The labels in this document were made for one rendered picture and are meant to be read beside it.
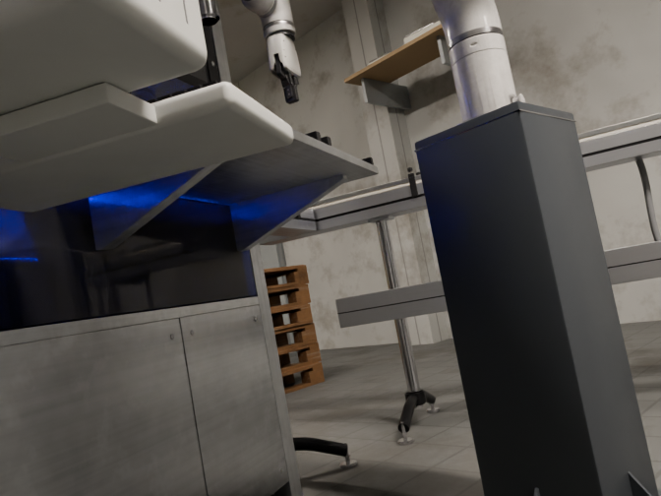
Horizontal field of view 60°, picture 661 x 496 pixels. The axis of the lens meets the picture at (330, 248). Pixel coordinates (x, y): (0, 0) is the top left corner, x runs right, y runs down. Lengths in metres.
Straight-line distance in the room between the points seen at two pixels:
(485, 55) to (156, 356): 0.93
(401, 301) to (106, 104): 1.81
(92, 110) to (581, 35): 4.40
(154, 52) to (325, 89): 5.81
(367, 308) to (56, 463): 1.50
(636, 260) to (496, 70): 1.09
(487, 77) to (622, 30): 3.46
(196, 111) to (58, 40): 0.17
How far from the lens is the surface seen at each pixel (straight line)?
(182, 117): 0.64
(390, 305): 2.28
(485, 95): 1.26
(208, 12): 0.67
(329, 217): 2.34
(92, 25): 0.50
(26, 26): 0.51
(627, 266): 2.18
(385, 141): 5.36
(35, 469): 1.05
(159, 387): 1.25
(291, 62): 1.56
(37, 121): 0.64
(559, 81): 4.80
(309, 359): 3.98
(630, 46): 4.65
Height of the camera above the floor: 0.56
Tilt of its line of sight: 5 degrees up
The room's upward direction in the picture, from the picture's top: 10 degrees counter-clockwise
